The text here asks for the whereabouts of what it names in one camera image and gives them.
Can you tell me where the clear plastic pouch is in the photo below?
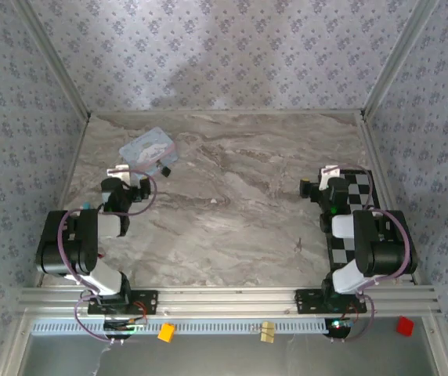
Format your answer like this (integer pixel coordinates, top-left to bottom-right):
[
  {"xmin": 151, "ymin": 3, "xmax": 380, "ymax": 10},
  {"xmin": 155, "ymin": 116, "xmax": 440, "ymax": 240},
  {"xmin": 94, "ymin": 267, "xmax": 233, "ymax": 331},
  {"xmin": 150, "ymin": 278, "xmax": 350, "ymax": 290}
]
[{"xmin": 118, "ymin": 127, "xmax": 181, "ymax": 171}]

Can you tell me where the black white chessboard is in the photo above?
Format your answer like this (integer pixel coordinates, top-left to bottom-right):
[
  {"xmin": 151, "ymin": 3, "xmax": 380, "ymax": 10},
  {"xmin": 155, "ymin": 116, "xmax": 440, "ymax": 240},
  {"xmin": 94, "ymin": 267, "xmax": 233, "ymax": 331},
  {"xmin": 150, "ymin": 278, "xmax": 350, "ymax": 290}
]
[{"xmin": 320, "ymin": 168, "xmax": 376, "ymax": 272}]

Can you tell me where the orange toy block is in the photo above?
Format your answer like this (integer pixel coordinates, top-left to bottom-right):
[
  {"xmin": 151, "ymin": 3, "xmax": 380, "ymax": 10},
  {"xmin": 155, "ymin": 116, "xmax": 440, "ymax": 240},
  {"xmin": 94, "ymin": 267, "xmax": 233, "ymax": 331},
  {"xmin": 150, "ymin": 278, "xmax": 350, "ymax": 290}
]
[{"xmin": 157, "ymin": 321, "xmax": 177, "ymax": 345}]

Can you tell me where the tan wooden clip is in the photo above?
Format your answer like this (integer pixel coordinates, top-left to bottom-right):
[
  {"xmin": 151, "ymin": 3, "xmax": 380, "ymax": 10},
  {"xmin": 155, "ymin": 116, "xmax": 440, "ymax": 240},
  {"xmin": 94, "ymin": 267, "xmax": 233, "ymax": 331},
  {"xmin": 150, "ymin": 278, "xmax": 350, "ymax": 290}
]
[{"xmin": 260, "ymin": 320, "xmax": 276, "ymax": 345}]

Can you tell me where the red toy block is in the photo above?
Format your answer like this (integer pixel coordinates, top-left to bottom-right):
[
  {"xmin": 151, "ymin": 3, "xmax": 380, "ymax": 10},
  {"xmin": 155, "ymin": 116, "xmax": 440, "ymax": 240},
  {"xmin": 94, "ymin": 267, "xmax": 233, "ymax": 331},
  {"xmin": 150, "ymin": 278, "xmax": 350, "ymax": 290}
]
[{"xmin": 395, "ymin": 316, "xmax": 415, "ymax": 337}]

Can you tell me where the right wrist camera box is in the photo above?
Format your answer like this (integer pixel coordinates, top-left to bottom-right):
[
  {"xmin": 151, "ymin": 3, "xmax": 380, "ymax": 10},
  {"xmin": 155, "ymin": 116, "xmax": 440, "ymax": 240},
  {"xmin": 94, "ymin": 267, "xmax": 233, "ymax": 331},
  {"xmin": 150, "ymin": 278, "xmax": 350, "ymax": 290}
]
[{"xmin": 320, "ymin": 164, "xmax": 342, "ymax": 187}]

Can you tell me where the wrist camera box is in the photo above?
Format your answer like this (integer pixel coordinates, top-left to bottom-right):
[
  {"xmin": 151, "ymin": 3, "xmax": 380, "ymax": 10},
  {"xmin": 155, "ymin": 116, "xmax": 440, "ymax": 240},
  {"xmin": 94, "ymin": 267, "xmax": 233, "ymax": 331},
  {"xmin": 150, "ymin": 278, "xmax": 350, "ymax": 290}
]
[
  {"xmin": 106, "ymin": 164, "xmax": 132, "ymax": 183},
  {"xmin": 320, "ymin": 164, "xmax": 342, "ymax": 187}
]

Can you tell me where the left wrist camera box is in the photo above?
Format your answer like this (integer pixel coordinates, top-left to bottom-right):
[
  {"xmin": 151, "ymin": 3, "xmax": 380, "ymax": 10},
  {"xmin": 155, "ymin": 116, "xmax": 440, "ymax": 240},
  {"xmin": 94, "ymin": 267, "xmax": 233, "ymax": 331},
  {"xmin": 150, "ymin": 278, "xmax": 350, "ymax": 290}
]
[{"xmin": 106, "ymin": 164, "xmax": 132, "ymax": 183}]

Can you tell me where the aluminium table edge rail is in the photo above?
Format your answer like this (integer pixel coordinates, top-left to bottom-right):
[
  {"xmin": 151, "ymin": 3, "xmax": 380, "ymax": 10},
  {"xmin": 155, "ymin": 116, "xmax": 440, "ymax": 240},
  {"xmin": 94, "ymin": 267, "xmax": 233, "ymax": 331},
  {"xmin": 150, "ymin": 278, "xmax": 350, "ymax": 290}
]
[
  {"xmin": 35, "ymin": 114, "xmax": 92, "ymax": 286},
  {"xmin": 359, "ymin": 113, "xmax": 421, "ymax": 285}
]

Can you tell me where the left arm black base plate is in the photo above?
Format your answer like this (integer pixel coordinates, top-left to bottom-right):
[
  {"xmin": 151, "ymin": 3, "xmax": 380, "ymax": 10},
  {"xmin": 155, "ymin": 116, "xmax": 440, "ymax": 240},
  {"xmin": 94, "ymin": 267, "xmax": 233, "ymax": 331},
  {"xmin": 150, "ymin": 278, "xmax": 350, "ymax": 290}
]
[{"xmin": 87, "ymin": 289, "xmax": 159, "ymax": 316}]

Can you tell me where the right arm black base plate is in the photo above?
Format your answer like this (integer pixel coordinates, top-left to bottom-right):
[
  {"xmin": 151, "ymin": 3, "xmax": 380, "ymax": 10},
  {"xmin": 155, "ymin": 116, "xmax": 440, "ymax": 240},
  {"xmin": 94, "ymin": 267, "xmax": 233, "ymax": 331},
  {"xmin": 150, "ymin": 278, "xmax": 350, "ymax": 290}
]
[{"xmin": 294, "ymin": 288, "xmax": 367, "ymax": 315}]

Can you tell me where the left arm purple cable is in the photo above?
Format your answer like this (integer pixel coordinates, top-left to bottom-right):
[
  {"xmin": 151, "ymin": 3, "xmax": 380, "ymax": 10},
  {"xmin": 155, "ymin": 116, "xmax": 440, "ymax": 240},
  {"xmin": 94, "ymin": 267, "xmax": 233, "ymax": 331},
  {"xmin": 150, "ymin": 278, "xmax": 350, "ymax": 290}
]
[{"xmin": 58, "ymin": 168, "xmax": 158, "ymax": 345}]

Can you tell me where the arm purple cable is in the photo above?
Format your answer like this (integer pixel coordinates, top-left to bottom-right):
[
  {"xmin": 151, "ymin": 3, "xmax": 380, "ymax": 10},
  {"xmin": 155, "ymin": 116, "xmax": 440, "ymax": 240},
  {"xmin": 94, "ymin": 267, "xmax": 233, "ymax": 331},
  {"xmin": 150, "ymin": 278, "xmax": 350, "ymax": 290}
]
[
  {"xmin": 58, "ymin": 168, "xmax": 158, "ymax": 345},
  {"xmin": 327, "ymin": 164, "xmax": 411, "ymax": 344}
]

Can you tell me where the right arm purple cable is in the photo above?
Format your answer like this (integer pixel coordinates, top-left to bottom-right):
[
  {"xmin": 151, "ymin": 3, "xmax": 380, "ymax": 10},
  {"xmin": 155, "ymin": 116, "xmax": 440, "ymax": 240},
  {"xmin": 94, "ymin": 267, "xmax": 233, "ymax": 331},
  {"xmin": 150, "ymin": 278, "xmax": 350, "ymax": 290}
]
[{"xmin": 327, "ymin": 164, "xmax": 411, "ymax": 344}]

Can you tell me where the aluminium mounting rail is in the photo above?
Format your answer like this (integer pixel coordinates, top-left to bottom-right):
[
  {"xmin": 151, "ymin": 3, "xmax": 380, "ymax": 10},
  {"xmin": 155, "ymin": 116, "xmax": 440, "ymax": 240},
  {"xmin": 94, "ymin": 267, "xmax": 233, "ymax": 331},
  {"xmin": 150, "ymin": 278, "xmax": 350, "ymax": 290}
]
[{"xmin": 16, "ymin": 287, "xmax": 443, "ymax": 318}]

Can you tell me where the grey slotted cable duct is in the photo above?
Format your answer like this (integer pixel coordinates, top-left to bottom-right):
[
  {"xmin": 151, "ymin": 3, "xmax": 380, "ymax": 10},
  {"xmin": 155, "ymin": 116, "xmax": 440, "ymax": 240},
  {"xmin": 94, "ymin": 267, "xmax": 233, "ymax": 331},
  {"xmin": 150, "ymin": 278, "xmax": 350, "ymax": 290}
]
[{"xmin": 31, "ymin": 317, "xmax": 331, "ymax": 336}]

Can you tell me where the aluminium frame post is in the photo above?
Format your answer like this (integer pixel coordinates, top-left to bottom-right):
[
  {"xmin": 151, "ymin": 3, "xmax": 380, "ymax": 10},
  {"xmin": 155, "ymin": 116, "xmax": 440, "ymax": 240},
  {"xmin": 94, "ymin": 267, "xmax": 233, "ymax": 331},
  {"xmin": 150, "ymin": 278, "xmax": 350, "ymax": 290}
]
[
  {"xmin": 12, "ymin": 0, "xmax": 92, "ymax": 118},
  {"xmin": 362, "ymin": 0, "xmax": 443, "ymax": 118}
]

